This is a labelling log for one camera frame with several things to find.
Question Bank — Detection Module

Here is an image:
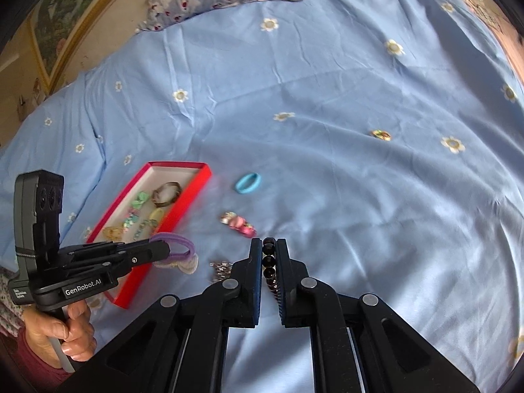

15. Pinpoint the yellow transparent hair clip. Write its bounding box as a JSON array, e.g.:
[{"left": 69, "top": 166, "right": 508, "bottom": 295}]
[{"left": 102, "top": 226, "right": 124, "bottom": 242}]

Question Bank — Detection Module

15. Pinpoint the light blue bead bracelet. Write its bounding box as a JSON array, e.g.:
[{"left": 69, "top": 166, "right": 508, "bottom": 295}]
[{"left": 132, "top": 218, "right": 159, "bottom": 241}]

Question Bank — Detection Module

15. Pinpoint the colourful bead bracelet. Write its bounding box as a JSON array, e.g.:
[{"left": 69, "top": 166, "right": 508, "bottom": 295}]
[{"left": 122, "top": 207, "right": 142, "bottom": 230}]

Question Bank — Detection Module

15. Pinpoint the purple hair tie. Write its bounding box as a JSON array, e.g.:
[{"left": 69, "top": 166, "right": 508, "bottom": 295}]
[{"left": 149, "top": 232, "right": 200, "bottom": 276}]

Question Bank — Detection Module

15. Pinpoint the gold mesh wristwatch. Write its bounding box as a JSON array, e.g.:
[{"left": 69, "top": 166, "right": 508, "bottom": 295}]
[{"left": 151, "top": 181, "right": 182, "bottom": 208}]

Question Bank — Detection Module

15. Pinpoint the silver chain bracelet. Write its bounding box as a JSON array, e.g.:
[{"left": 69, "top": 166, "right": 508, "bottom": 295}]
[{"left": 209, "top": 260, "right": 234, "bottom": 284}]

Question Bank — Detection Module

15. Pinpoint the dark bead bracelet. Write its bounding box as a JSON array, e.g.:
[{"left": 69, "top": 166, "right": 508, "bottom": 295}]
[{"left": 261, "top": 236, "right": 284, "bottom": 302}]

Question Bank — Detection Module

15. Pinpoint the left hand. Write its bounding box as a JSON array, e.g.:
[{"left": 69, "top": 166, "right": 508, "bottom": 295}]
[{"left": 22, "top": 300, "right": 97, "bottom": 369}]

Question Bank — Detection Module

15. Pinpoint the red shallow box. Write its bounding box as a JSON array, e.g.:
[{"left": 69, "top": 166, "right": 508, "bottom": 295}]
[{"left": 84, "top": 160, "right": 213, "bottom": 311}]

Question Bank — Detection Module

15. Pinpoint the pink red hair clip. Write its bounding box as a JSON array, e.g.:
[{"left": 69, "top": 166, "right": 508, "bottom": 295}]
[{"left": 220, "top": 211, "right": 257, "bottom": 239}]

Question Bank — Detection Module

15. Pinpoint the blue floral bed sheet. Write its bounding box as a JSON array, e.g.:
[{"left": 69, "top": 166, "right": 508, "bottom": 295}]
[{"left": 1, "top": 0, "right": 523, "bottom": 392}]

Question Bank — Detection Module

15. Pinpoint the framed picture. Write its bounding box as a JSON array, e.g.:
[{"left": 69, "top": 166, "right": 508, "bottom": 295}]
[{"left": 28, "top": 0, "right": 114, "bottom": 92}]

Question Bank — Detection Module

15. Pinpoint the blue hair tie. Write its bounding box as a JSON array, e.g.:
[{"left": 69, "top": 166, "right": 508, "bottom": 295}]
[{"left": 234, "top": 171, "right": 263, "bottom": 196}]

